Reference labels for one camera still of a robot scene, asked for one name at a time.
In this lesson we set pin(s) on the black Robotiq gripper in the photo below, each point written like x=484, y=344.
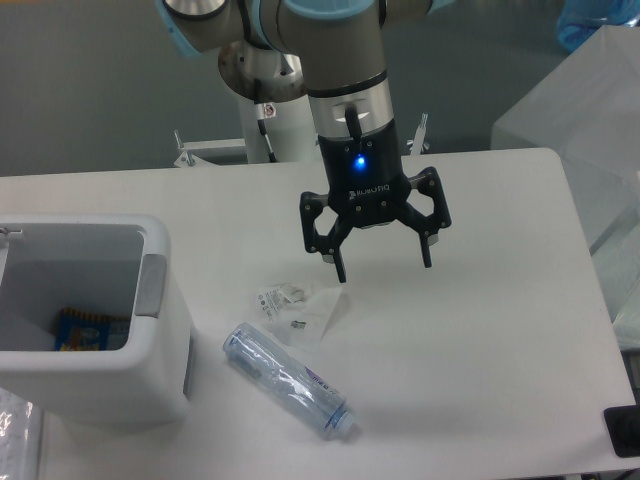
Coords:
x=363, y=177

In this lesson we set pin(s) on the clear plastic wrapper bag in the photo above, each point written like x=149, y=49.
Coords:
x=297, y=314

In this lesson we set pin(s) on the clear plastic bottle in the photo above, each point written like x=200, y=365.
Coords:
x=293, y=385

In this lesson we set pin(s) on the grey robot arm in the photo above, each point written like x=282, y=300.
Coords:
x=339, y=64

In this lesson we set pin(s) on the white trash can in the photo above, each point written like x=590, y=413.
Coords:
x=110, y=264

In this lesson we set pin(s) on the right table clamp screw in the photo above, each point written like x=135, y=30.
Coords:
x=418, y=144

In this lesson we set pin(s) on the blue plastic bag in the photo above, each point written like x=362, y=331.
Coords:
x=579, y=20

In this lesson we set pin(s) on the black device at edge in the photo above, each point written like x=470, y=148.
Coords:
x=623, y=426

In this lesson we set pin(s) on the blue yellow snack packet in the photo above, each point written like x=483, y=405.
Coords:
x=85, y=331

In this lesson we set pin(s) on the clear plastic sheet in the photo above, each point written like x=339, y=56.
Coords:
x=21, y=428

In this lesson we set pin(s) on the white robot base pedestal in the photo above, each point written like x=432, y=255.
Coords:
x=275, y=113

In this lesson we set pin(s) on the left table clamp bracket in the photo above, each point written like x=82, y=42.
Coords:
x=193, y=154

